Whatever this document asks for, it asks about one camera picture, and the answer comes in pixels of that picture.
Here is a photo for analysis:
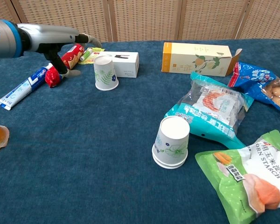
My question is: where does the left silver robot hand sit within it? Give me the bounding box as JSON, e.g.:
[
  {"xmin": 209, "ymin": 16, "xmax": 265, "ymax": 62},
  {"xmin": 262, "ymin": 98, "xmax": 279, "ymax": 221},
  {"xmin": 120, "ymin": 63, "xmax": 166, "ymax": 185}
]
[{"xmin": 16, "ymin": 23, "xmax": 103, "ymax": 79}]

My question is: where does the red biscuit pack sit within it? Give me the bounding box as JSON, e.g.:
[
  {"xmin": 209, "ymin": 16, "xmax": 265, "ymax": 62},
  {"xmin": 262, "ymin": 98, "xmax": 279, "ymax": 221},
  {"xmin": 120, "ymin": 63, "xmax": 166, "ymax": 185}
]
[{"xmin": 45, "ymin": 43, "xmax": 85, "ymax": 89}]

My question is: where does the green yellow lip balm card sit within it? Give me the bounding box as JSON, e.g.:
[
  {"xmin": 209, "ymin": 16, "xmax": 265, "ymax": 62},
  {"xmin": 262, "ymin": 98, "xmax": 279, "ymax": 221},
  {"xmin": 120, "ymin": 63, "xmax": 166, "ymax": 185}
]
[{"xmin": 78, "ymin": 47, "xmax": 105, "ymax": 65}]

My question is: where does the blue white toothpaste tube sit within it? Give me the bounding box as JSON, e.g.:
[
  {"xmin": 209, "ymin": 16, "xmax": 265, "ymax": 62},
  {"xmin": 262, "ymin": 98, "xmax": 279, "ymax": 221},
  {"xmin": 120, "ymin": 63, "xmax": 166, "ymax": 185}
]
[{"xmin": 0, "ymin": 63, "xmax": 54, "ymax": 111}]

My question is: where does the small white cardboard box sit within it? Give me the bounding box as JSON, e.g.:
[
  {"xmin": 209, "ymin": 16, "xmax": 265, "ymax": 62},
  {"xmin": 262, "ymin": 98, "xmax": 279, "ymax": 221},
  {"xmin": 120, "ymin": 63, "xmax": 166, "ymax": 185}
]
[{"xmin": 90, "ymin": 51, "xmax": 140, "ymax": 78}]

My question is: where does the wooden rattan folding screen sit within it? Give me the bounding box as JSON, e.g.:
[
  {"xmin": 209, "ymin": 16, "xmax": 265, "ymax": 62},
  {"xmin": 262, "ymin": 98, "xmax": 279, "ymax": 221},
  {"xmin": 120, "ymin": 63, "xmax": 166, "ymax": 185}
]
[{"xmin": 0, "ymin": 0, "xmax": 280, "ymax": 46}]

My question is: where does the blue table cloth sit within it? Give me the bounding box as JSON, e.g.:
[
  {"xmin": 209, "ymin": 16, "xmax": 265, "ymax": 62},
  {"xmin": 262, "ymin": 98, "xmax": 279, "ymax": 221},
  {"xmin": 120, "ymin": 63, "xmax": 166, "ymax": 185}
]
[{"xmin": 0, "ymin": 38, "xmax": 280, "ymax": 224}]

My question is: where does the cream orange carton box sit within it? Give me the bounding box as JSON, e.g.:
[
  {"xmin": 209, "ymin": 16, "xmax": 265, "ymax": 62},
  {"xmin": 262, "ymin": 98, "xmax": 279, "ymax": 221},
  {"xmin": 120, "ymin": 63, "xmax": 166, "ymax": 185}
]
[{"xmin": 161, "ymin": 42, "xmax": 243, "ymax": 77}]

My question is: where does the teal clear snack bag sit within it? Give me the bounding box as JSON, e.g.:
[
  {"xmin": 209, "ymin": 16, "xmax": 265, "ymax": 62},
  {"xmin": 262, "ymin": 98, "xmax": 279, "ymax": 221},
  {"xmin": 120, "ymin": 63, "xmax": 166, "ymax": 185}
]
[{"xmin": 163, "ymin": 71, "xmax": 254, "ymax": 150}]

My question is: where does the blue red snack bag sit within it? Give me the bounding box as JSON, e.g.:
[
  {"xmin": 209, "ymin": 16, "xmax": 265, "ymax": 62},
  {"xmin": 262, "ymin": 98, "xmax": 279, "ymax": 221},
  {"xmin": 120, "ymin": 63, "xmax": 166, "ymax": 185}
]
[{"xmin": 228, "ymin": 61, "xmax": 280, "ymax": 116}]

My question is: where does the green corn starch bag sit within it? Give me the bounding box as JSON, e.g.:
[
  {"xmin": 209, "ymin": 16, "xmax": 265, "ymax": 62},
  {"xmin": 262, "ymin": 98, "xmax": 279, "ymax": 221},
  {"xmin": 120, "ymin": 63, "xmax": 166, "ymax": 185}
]
[{"xmin": 195, "ymin": 129, "xmax": 280, "ymax": 224}]

